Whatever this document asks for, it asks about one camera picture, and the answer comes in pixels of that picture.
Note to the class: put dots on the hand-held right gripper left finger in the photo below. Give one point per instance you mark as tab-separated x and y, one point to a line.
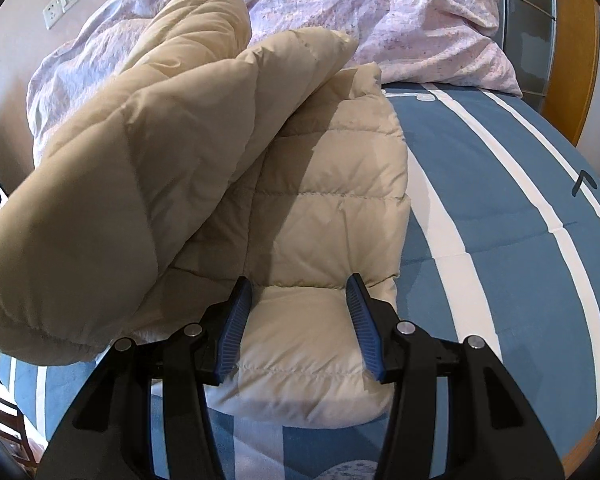
232	327

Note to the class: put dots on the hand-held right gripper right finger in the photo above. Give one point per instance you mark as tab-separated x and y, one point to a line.
366	332

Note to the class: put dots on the cream puffer jacket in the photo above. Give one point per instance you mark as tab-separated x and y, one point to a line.
180	160

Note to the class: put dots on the bed with blue striped sheet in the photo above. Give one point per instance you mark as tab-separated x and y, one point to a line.
505	210

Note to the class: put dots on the wooden chair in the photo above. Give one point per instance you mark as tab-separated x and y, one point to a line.
2	410

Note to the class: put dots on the lavender floral duvet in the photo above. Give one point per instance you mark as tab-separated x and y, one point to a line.
380	15

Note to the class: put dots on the wooden door with glass panes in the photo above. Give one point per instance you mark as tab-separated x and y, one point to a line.
545	35

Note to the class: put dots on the white wall socket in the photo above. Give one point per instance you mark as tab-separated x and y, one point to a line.
54	14

